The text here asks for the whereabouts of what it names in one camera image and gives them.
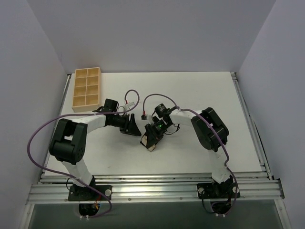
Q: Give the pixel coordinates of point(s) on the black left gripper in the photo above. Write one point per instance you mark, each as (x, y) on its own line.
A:
(127, 124)

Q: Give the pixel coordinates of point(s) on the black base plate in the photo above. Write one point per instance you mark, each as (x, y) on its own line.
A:
(77, 193)
(215, 190)

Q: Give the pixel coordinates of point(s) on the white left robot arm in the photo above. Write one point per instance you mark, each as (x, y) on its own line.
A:
(68, 143)

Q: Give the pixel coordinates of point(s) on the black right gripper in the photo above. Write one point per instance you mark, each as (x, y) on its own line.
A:
(154, 133)

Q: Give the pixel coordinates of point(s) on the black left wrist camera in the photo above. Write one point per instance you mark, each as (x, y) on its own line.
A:
(110, 106)

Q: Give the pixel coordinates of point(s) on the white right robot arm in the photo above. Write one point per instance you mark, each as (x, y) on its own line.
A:
(210, 130)

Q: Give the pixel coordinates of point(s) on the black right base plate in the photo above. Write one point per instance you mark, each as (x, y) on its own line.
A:
(215, 190)

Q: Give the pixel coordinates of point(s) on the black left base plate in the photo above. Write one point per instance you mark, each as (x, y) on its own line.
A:
(77, 193)

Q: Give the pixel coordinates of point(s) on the wooden compartment tray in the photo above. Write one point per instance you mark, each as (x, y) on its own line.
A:
(87, 90)

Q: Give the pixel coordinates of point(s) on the black underwear with beige waistband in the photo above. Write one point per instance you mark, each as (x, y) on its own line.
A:
(150, 139)

